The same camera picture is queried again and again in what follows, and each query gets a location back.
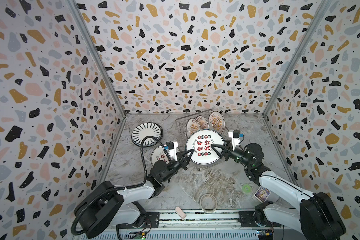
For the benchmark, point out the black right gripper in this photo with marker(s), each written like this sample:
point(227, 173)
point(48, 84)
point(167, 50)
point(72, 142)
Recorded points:
point(230, 152)

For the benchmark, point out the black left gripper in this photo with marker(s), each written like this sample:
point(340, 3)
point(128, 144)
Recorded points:
point(181, 161)

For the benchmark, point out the red character plate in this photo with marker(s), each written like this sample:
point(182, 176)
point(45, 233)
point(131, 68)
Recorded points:
point(159, 155)
point(201, 142)

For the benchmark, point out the white striped plate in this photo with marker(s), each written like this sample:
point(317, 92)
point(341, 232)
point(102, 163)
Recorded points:
point(146, 129)

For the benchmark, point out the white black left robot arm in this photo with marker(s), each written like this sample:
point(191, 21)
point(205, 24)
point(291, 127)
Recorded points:
point(110, 205)

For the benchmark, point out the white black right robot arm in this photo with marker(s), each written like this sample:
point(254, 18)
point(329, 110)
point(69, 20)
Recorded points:
point(312, 214)

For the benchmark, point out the orange sunburst plate rear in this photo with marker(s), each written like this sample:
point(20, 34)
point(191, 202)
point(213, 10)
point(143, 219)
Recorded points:
point(216, 122)

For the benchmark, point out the orange sunburst plate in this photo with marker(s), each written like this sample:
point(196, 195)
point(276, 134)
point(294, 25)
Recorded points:
point(192, 126)
point(203, 122)
point(216, 122)

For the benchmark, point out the orange sunburst plate front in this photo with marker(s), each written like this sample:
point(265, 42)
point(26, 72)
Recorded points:
point(192, 126)

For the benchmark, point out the green round lid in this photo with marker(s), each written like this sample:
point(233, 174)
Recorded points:
point(246, 188)

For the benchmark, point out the colourful card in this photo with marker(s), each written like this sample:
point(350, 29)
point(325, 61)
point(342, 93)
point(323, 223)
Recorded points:
point(262, 194)

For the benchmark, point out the pink eraser block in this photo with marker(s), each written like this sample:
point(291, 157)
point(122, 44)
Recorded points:
point(180, 213)

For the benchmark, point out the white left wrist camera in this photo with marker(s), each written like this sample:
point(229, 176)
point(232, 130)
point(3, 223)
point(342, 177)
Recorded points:
point(171, 148)

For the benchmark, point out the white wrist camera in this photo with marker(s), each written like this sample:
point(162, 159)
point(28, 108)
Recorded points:
point(171, 148)
point(236, 138)

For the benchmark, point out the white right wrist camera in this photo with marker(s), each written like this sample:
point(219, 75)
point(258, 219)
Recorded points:
point(236, 138)

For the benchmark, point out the stainless wire dish rack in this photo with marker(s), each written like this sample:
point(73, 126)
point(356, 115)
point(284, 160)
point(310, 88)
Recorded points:
point(181, 126)

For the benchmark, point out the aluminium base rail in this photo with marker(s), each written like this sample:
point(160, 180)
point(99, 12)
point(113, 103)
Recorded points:
point(197, 225)

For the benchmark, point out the aluminium corner post left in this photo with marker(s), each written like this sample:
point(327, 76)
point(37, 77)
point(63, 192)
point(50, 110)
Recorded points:
point(72, 5)

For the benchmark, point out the aluminium corner post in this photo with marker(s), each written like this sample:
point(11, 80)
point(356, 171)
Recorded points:
point(72, 5)
point(319, 14)

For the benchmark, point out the aluminium corner post right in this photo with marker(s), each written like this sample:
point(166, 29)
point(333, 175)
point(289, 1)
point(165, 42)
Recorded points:
point(319, 14)

